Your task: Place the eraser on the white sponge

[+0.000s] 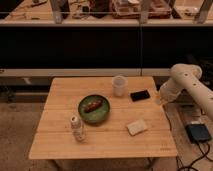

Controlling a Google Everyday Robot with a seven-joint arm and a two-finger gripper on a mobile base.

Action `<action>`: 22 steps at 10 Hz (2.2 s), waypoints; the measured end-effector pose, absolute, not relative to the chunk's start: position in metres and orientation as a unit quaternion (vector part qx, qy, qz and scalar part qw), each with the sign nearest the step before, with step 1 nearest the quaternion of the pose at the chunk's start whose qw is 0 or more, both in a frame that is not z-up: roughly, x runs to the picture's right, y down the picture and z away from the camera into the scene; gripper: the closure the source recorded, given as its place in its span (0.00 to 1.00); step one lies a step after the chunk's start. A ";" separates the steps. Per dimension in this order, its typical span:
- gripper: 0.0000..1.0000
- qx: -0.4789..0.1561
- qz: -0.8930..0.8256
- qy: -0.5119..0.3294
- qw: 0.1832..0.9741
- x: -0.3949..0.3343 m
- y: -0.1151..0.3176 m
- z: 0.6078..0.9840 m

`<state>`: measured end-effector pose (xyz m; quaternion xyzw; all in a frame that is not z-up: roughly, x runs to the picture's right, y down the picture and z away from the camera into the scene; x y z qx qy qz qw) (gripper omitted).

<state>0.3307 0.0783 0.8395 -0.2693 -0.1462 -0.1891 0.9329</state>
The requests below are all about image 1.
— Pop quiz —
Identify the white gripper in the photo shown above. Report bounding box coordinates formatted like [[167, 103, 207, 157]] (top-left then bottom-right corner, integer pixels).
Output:
[[158, 79, 181, 105]]

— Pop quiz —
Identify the black eraser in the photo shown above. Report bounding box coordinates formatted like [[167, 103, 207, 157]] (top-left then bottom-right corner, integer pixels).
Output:
[[130, 90, 150, 102]]

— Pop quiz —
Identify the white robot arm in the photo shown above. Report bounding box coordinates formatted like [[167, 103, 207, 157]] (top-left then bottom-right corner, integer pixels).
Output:
[[158, 64, 213, 121]]

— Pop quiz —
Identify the white sponge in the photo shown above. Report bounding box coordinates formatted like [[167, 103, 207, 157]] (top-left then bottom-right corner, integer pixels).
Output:
[[127, 119, 148, 136]]

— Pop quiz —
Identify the black pedal box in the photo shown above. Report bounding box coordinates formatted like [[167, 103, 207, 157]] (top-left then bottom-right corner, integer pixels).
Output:
[[185, 124, 212, 144]]

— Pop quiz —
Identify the translucent plastic cup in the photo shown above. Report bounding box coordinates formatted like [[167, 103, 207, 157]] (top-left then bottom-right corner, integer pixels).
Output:
[[112, 75, 127, 97]]

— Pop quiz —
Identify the green plate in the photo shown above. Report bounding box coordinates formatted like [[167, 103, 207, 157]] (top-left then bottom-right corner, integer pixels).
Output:
[[78, 94, 110, 124]]

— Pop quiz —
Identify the brown sausage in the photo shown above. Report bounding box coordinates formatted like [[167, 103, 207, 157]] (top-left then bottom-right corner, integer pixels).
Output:
[[84, 100, 102, 113]]

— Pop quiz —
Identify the wooden table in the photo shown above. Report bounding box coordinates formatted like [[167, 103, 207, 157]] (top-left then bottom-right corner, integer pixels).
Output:
[[29, 77, 177, 159]]

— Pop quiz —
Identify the small white bottle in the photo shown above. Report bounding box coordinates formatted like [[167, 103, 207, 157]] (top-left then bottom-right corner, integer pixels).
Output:
[[70, 116, 86, 142]]

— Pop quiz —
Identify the cluttered workbench shelf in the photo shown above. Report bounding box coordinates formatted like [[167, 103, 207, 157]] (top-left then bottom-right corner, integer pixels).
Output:
[[0, 0, 213, 27]]

